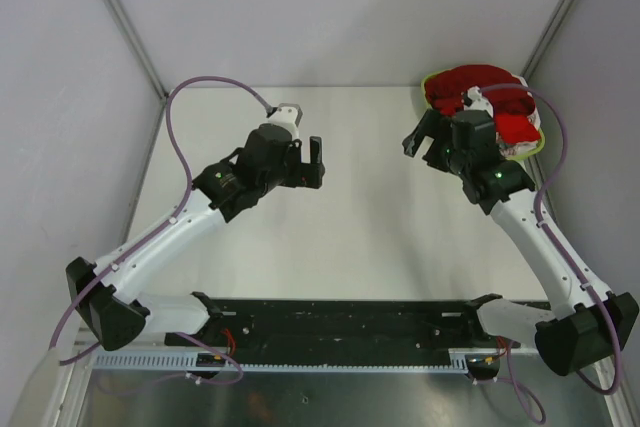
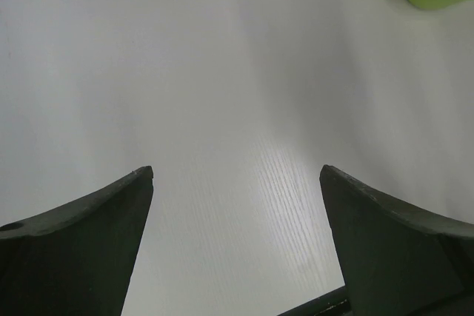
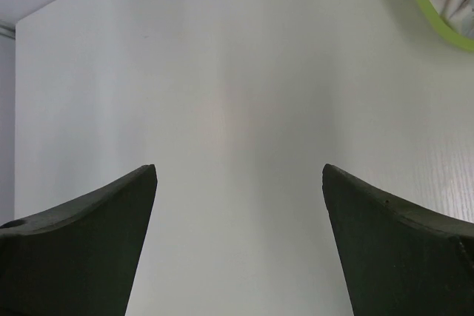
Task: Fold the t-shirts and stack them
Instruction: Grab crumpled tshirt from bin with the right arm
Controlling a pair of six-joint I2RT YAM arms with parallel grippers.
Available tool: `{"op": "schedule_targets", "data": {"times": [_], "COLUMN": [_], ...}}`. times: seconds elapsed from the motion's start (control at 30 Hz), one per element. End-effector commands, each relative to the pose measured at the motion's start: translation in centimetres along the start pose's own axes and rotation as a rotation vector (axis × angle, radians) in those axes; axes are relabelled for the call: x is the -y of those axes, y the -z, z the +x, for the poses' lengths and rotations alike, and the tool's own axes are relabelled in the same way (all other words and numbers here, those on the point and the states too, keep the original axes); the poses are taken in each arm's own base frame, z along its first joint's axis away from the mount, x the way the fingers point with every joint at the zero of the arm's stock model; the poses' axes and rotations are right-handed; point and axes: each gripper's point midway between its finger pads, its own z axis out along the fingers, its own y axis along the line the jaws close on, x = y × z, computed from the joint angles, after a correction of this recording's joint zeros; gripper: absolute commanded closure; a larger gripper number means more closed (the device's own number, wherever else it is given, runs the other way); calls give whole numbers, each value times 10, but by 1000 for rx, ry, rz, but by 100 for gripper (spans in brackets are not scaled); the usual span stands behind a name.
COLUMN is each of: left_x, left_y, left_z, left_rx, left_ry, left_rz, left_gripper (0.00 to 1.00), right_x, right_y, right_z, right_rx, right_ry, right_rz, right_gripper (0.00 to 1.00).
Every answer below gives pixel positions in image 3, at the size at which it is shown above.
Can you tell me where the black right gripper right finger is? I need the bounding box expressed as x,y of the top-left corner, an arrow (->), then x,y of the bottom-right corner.
322,164 -> 473,315

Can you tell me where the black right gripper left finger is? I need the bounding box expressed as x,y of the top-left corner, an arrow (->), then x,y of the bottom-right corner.
1,164 -> 157,315

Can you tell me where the green plastic basket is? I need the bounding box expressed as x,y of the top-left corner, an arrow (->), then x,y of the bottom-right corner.
415,0 -> 473,53

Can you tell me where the white floral shirt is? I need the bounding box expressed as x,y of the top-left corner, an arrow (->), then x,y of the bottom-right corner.
429,0 -> 473,39

